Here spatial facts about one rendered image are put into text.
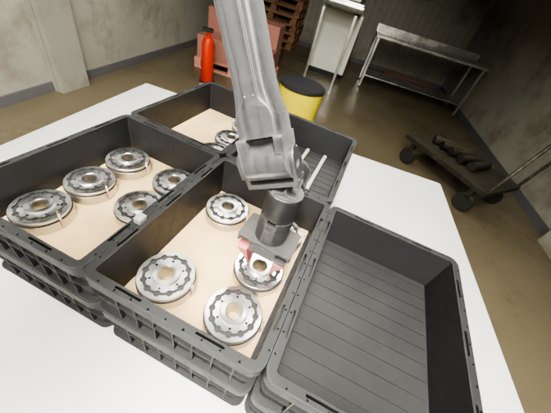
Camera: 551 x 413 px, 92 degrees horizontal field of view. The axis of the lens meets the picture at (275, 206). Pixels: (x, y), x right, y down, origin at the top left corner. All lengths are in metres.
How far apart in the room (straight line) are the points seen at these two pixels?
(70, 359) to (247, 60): 0.60
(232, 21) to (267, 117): 0.11
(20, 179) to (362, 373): 0.75
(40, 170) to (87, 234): 0.18
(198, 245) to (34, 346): 0.34
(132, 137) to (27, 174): 0.26
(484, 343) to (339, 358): 0.52
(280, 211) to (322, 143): 0.64
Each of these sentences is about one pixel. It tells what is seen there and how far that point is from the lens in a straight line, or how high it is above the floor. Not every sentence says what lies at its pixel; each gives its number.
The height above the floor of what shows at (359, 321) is 0.83.
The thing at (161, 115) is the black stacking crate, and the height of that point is 0.89.
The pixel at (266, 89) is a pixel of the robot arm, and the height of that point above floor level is 1.20.
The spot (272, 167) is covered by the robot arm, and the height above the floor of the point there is 1.12.
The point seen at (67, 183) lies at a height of 0.86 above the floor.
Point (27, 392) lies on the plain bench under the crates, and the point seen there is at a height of 0.70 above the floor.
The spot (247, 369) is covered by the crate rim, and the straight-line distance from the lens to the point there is 0.40.
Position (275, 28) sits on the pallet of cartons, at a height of 0.66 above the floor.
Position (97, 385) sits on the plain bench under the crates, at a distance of 0.66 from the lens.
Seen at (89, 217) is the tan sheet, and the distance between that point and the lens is 0.70.
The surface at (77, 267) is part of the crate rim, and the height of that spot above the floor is 0.93.
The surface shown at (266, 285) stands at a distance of 0.54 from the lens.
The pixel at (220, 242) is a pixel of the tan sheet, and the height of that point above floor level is 0.83.
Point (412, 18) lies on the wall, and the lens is 7.28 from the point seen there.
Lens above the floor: 1.32
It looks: 42 degrees down
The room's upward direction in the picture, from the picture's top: 17 degrees clockwise
